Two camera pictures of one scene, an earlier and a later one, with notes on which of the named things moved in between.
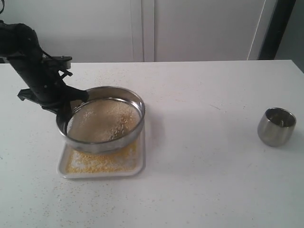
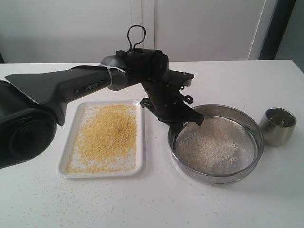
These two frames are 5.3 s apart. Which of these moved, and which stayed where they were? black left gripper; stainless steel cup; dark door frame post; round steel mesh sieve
Moved: black left gripper; round steel mesh sieve
Stayed: dark door frame post; stainless steel cup
